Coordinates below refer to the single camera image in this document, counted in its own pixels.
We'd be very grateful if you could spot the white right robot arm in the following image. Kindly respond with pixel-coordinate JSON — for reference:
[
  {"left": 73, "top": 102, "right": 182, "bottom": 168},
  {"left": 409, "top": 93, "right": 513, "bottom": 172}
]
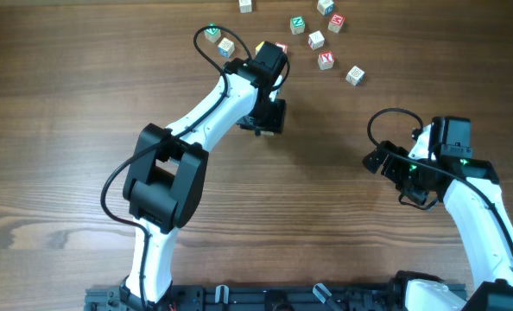
[{"left": 363, "top": 117, "right": 513, "bottom": 310}]

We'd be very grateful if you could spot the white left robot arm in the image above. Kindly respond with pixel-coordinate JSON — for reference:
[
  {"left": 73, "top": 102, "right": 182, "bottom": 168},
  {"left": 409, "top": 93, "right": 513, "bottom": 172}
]
[{"left": 119, "top": 41, "right": 288, "bottom": 310}]

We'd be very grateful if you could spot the yellow top wooden block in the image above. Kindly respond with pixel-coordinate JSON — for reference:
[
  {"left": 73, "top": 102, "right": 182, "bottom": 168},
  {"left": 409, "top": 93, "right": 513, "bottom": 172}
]
[{"left": 255, "top": 41, "right": 264, "bottom": 55}]

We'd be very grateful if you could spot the red 9 number block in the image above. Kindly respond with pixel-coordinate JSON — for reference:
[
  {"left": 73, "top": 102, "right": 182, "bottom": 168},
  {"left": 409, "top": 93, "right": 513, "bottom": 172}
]
[{"left": 275, "top": 42, "right": 288, "bottom": 54}]

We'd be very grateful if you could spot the red Y letter block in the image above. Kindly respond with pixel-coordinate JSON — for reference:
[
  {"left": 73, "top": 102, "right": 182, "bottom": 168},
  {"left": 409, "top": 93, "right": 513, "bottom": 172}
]
[{"left": 318, "top": 51, "right": 335, "bottom": 70}]

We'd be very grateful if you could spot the blue sided wooden block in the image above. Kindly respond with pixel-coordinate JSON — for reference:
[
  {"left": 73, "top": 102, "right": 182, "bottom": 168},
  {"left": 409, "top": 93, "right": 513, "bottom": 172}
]
[{"left": 218, "top": 38, "right": 235, "bottom": 58}]

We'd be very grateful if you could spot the white red sided block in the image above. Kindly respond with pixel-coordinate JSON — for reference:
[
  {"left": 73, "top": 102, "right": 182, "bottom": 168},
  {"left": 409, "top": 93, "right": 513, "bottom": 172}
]
[{"left": 308, "top": 30, "right": 325, "bottom": 50}]

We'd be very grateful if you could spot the blue X letter block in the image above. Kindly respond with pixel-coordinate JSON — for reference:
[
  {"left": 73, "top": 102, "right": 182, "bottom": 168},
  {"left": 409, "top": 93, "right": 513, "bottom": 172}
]
[{"left": 345, "top": 66, "right": 365, "bottom": 86}]

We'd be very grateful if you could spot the green N letter block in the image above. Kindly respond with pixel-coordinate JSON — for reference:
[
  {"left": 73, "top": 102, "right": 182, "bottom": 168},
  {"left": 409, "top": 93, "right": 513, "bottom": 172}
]
[{"left": 289, "top": 16, "right": 306, "bottom": 35}]

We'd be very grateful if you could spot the green Z letter block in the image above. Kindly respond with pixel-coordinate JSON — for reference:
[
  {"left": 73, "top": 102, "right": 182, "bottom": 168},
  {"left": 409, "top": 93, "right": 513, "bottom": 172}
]
[{"left": 204, "top": 23, "right": 221, "bottom": 43}]

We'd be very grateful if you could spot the plain wooden block far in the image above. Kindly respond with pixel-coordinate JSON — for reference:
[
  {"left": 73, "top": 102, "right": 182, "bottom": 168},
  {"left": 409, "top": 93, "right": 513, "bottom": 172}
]
[{"left": 238, "top": 0, "right": 252, "bottom": 14}]

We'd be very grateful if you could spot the red M letter block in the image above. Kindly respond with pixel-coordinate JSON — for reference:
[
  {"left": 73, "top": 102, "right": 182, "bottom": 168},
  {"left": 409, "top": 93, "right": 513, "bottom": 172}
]
[{"left": 328, "top": 13, "right": 345, "bottom": 33}]

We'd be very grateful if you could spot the blue sided far block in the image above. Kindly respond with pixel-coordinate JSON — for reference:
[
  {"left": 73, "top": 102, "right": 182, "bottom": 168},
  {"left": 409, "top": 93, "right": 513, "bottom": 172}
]
[{"left": 317, "top": 0, "right": 335, "bottom": 16}]

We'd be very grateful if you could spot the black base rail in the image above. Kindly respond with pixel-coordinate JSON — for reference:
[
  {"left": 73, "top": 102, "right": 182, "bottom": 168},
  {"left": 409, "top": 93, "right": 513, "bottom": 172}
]
[{"left": 83, "top": 280, "right": 469, "bottom": 311}]

